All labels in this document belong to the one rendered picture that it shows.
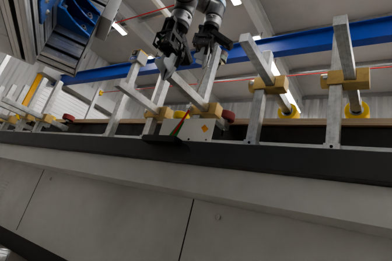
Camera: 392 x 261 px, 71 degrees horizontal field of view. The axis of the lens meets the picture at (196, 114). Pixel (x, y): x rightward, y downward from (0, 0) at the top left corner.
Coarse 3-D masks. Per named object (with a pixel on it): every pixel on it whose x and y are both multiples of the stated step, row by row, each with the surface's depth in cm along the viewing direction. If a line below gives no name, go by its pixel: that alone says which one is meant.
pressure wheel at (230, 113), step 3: (222, 111) 121; (225, 111) 120; (228, 111) 120; (231, 111) 120; (222, 114) 120; (225, 114) 119; (228, 114) 120; (231, 114) 120; (234, 114) 122; (222, 117) 120; (225, 117) 120; (228, 117) 119; (231, 117) 120; (234, 117) 122; (225, 120) 121; (228, 120) 123; (231, 120) 121; (231, 123) 124; (222, 132) 120; (222, 135) 119
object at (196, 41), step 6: (204, 24) 118; (210, 24) 116; (216, 24) 117; (204, 30) 118; (210, 30) 117; (198, 36) 115; (204, 36) 114; (210, 36) 114; (192, 42) 114; (198, 42) 114; (204, 42) 113; (198, 48) 118; (210, 48) 115
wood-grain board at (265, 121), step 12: (60, 120) 207; (84, 120) 190; (96, 120) 182; (108, 120) 175; (120, 120) 169; (132, 120) 163; (144, 120) 157; (240, 120) 123; (264, 120) 117; (276, 120) 114; (288, 120) 111; (300, 120) 109; (312, 120) 106; (324, 120) 104; (348, 120) 99; (360, 120) 97; (372, 120) 95; (384, 120) 93
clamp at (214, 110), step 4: (212, 104) 108; (216, 104) 107; (196, 108) 112; (208, 108) 108; (212, 108) 107; (216, 108) 107; (220, 108) 109; (192, 112) 112; (196, 112) 111; (200, 112) 110; (204, 112) 108; (208, 112) 107; (212, 112) 106; (216, 112) 107; (220, 112) 109; (204, 116) 110; (208, 116) 109; (212, 116) 108; (216, 116) 107; (220, 116) 109
